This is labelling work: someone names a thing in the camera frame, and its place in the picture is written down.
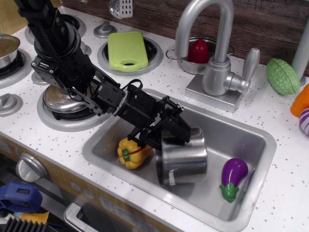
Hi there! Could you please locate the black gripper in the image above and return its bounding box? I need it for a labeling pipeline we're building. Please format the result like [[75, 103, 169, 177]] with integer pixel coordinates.
[[117, 80, 191, 149]]

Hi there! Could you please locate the stainless steel pot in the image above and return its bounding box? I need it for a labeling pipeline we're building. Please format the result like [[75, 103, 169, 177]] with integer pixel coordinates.
[[155, 126, 207, 186]]

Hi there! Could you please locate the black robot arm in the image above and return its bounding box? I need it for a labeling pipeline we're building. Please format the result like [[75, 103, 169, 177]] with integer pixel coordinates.
[[16, 0, 191, 149]]

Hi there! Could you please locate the silver toy sink basin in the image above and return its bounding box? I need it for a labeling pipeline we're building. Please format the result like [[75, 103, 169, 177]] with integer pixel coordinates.
[[83, 103, 277, 232]]

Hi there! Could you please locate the steel pot lid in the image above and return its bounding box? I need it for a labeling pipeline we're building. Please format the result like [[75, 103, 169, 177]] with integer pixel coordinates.
[[43, 85, 91, 114]]

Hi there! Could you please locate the steel pot on left burner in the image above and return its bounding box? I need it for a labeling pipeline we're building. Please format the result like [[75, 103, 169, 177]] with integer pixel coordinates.
[[0, 33, 20, 69]]

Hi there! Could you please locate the yellow toy bell pepper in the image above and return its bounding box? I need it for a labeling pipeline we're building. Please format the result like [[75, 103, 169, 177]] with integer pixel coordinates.
[[117, 138, 153, 170]]

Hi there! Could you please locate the silver toy faucet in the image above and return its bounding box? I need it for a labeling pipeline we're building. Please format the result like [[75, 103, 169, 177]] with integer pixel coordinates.
[[175, 0, 260, 113]]

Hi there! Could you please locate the purple toy eggplant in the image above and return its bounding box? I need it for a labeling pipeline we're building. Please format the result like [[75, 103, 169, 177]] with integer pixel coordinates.
[[219, 158, 249, 203]]

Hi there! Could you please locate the front black burner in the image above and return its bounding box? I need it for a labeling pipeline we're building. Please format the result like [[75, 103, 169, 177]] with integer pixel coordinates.
[[37, 92, 111, 132]]

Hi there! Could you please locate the back right burner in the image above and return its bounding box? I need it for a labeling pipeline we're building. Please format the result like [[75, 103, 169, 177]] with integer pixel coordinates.
[[97, 37, 163, 76]]

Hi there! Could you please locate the red toy vegetable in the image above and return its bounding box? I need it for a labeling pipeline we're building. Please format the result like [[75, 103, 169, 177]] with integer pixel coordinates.
[[187, 39, 209, 64]]

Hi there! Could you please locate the green toy cutting board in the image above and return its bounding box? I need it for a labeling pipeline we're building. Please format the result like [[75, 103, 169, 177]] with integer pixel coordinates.
[[108, 31, 149, 72]]

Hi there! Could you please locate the silver stove knob middle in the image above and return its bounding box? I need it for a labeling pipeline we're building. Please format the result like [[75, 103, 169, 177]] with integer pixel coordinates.
[[80, 42, 92, 56]]

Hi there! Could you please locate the silver stove knob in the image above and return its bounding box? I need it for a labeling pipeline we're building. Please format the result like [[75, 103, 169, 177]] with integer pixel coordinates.
[[80, 42, 92, 56], [0, 93, 23, 116], [93, 21, 117, 39], [31, 72, 49, 86]]

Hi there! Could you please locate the silver stove knob back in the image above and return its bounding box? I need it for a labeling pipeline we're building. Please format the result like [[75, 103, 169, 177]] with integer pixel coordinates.
[[93, 21, 117, 39]]

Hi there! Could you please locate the green toy bitter melon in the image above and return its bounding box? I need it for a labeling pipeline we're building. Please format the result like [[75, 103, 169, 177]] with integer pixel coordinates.
[[266, 58, 300, 95]]

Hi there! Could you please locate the silver perforated utensil holder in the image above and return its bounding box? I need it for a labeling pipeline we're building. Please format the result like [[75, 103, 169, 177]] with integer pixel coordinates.
[[109, 0, 134, 19]]

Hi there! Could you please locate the purple white striped toy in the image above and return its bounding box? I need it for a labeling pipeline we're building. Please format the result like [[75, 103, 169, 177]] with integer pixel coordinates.
[[299, 108, 309, 135]]

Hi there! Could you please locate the orange toy vegetable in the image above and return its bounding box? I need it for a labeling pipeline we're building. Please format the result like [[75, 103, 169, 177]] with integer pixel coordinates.
[[290, 85, 309, 117]]

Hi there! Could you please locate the silver oven dial knob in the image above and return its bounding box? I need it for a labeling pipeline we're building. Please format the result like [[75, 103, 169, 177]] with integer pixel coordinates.
[[15, 153, 48, 183]]

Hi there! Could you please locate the yellow cloth scrap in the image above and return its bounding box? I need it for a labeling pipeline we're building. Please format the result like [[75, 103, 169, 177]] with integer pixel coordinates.
[[21, 212, 49, 224]]

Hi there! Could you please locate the silver stove knob front left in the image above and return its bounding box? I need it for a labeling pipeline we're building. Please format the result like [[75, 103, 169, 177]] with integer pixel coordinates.
[[0, 93, 23, 116]]

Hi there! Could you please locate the blue plastic clamp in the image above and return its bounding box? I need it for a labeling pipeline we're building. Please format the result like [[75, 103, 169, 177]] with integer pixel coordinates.
[[0, 182, 42, 213]]

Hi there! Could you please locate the silver oven door handle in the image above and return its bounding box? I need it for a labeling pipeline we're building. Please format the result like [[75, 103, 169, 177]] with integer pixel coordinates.
[[63, 202, 136, 232]]

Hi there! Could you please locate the grey vertical post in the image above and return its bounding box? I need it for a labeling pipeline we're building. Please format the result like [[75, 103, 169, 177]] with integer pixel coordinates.
[[291, 20, 309, 86]]

